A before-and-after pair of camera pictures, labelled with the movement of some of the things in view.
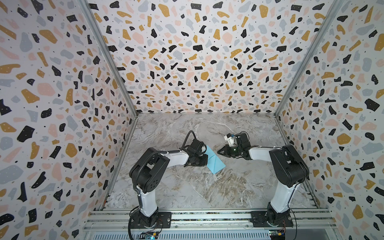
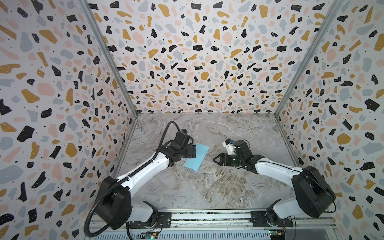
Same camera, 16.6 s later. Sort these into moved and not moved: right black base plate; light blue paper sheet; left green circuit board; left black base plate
Moved: light blue paper sheet
Not moved: left black base plate; left green circuit board; right black base plate
